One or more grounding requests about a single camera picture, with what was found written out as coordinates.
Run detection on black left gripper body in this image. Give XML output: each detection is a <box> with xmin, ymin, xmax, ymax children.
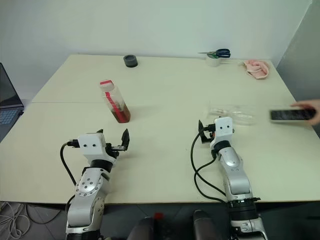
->
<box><xmin>103</xmin><ymin>142</ymin><xmax>126</xmax><ymax>165</ymax></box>

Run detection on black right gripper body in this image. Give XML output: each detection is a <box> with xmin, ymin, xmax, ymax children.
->
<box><xmin>202</xmin><ymin>123</ymin><xmax>217</xmax><ymax>145</ymax></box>

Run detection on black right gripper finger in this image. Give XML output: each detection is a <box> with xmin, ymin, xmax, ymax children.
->
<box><xmin>197</xmin><ymin>119</ymin><xmax>207</xmax><ymax>144</ymax></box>

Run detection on black smartphone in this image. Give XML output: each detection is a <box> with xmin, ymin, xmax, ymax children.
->
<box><xmin>269</xmin><ymin>108</ymin><xmax>317</xmax><ymax>124</ymax></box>

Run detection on person's bare hand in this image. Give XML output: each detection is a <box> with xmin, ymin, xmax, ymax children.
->
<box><xmin>290</xmin><ymin>98</ymin><xmax>320</xmax><ymax>129</ymax></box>

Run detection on clear bottle with red stripe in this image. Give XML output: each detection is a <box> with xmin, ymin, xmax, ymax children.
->
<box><xmin>99</xmin><ymin>79</ymin><xmax>132</xmax><ymax>124</ymax></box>

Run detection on white tape roll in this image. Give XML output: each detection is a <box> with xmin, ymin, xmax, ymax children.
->
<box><xmin>205</xmin><ymin>53</ymin><xmax>222</xmax><ymax>68</ymax></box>

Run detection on black round lid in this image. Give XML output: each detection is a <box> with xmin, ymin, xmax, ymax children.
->
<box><xmin>123</xmin><ymin>54</ymin><xmax>139</xmax><ymax>69</ymax></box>

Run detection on pink cloth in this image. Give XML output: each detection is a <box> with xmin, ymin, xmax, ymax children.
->
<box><xmin>238</xmin><ymin>59</ymin><xmax>271</xmax><ymax>81</ymax></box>

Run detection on dark rounded shape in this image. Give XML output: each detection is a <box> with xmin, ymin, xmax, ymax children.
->
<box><xmin>128</xmin><ymin>216</ymin><xmax>155</xmax><ymax>240</ymax></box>
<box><xmin>192</xmin><ymin>209</ymin><xmax>221</xmax><ymax>240</ymax></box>

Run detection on dark laptop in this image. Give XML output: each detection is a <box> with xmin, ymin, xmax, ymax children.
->
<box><xmin>0</xmin><ymin>62</ymin><xmax>25</xmax><ymax>141</ymax></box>

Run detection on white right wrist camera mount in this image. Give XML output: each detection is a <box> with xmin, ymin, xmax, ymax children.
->
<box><xmin>214</xmin><ymin>116</ymin><xmax>235</xmax><ymax>146</ymax></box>

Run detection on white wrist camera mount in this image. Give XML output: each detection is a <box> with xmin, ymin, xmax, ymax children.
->
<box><xmin>77</xmin><ymin>132</ymin><xmax>114</xmax><ymax>164</ymax></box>
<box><xmin>214</xmin><ymin>116</ymin><xmax>235</xmax><ymax>146</ymax></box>

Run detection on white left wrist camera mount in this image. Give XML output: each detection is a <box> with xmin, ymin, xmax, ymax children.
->
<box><xmin>77</xmin><ymin>132</ymin><xmax>114</xmax><ymax>164</ymax></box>

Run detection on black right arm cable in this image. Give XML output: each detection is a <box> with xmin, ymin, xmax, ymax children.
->
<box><xmin>190</xmin><ymin>131</ymin><xmax>230</xmax><ymax>202</ymax></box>

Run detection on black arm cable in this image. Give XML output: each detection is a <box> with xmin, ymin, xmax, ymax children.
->
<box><xmin>190</xmin><ymin>131</ymin><xmax>230</xmax><ymax>202</ymax></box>
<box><xmin>59</xmin><ymin>140</ymin><xmax>80</xmax><ymax>187</ymax></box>

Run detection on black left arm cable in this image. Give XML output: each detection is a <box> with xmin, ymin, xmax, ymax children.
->
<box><xmin>59</xmin><ymin>140</ymin><xmax>80</xmax><ymax>187</ymax></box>

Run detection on blue handled scissors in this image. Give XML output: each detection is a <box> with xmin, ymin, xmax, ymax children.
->
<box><xmin>197</xmin><ymin>48</ymin><xmax>231</xmax><ymax>59</ymax></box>

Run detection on grey floor cable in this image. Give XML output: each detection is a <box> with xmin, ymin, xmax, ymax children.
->
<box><xmin>25</xmin><ymin>203</ymin><xmax>62</xmax><ymax>225</ymax></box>

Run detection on white floor cable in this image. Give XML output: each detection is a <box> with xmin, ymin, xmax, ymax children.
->
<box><xmin>0</xmin><ymin>199</ymin><xmax>32</xmax><ymax>239</ymax></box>

